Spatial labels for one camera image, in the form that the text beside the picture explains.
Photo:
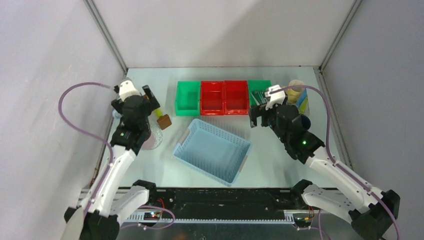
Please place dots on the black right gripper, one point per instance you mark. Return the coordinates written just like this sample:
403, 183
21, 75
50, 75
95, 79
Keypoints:
262, 112

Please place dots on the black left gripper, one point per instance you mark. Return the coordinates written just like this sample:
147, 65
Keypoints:
155, 105

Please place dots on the glass jar with brown lid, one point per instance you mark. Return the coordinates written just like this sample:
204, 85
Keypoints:
164, 121

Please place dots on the green bin with toothbrushes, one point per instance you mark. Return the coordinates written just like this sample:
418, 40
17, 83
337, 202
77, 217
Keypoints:
257, 85

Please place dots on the green bin with toothpaste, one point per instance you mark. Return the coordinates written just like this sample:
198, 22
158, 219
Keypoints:
187, 100

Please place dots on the red plastic bin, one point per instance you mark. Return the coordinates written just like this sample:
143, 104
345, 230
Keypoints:
224, 97

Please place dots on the light blue ceramic mug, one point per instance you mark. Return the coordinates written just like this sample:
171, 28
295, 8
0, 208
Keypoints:
116, 115

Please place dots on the yellow ceramic mug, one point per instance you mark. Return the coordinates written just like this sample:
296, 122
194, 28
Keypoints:
295, 92

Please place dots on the lime green toothpaste tube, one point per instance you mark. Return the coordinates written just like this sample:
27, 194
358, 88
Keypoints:
304, 107

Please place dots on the clear glass rectangular container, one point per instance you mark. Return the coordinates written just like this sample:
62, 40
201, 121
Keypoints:
303, 106

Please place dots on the blue toothpaste tube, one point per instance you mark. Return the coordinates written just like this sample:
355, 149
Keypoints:
301, 97

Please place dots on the dark blue ceramic mug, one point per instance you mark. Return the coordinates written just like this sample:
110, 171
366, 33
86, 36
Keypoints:
305, 122

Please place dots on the light blue plastic basket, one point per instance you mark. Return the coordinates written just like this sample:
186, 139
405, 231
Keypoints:
213, 151

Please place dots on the pink ceramic mug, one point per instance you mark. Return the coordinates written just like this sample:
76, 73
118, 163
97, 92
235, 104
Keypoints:
150, 142

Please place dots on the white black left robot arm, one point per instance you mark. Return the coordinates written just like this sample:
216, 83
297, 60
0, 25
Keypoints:
98, 216

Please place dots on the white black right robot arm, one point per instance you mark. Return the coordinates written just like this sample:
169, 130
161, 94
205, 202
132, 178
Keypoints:
369, 210

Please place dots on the clear textured glass tray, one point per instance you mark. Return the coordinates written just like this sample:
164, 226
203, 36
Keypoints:
154, 127

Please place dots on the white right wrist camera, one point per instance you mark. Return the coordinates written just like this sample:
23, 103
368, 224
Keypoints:
275, 95

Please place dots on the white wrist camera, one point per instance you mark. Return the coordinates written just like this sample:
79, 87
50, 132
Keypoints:
126, 89
275, 95

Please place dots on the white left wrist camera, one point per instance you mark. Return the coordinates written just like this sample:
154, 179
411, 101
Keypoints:
126, 89

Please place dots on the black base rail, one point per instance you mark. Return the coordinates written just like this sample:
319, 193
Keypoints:
227, 204

